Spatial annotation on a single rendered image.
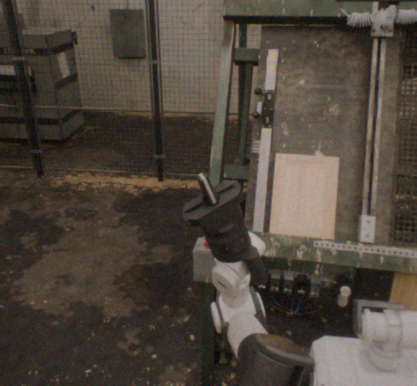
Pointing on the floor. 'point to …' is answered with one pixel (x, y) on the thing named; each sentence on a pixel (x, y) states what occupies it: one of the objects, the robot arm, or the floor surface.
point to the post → (207, 334)
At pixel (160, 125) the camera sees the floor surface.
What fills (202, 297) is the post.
